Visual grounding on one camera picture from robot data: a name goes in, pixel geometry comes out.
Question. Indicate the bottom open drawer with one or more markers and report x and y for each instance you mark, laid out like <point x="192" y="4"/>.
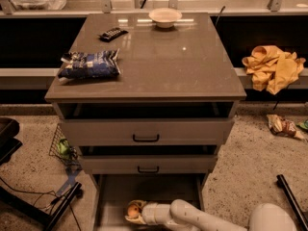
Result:
<point x="116" y="191"/>

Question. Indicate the black remote control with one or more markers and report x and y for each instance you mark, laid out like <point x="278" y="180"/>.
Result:
<point x="112" y="34"/>

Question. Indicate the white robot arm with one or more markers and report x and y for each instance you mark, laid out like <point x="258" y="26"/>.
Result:
<point x="181" y="215"/>

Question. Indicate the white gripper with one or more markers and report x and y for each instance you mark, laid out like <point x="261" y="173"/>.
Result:
<point x="149" y="214"/>

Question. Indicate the green object in basket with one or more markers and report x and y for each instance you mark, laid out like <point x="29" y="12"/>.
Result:
<point x="63" y="147"/>

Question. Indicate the wire mesh basket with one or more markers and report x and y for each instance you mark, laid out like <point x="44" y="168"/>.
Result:
<point x="68" y="161"/>

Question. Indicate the black bar right floor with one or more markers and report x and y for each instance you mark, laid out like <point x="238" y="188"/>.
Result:
<point x="302" y="217"/>

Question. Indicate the blue chip bag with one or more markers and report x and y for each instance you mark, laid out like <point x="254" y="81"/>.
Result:
<point x="81" y="65"/>

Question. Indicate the black stand base left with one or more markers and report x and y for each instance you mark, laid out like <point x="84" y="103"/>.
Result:
<point x="47" y="220"/>

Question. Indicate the middle grey drawer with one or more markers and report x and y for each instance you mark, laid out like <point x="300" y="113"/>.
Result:
<point x="142" y="164"/>

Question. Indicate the grey drawer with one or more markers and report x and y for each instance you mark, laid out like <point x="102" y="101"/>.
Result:
<point x="178" y="131"/>
<point x="142" y="164"/>

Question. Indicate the grey drawer cabinet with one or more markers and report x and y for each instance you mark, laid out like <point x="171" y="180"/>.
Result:
<point x="183" y="72"/>

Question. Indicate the brown snack wrapper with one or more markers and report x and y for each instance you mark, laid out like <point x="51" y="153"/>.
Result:
<point x="283" y="127"/>

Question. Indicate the orange fruit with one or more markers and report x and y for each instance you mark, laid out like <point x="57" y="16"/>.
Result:
<point x="133" y="211"/>

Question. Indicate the top grey drawer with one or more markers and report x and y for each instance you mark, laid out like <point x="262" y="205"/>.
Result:
<point x="178" y="131"/>

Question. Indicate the yellow crumpled cloth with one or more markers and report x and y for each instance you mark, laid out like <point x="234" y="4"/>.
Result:
<point x="272" y="69"/>

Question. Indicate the white ceramic bowl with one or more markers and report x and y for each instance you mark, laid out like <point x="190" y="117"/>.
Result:
<point x="165" y="17"/>

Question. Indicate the blue tape strip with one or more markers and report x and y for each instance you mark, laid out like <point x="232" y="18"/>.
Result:
<point x="71" y="174"/>

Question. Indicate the green packet right edge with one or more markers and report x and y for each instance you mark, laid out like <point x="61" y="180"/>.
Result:
<point x="303" y="125"/>

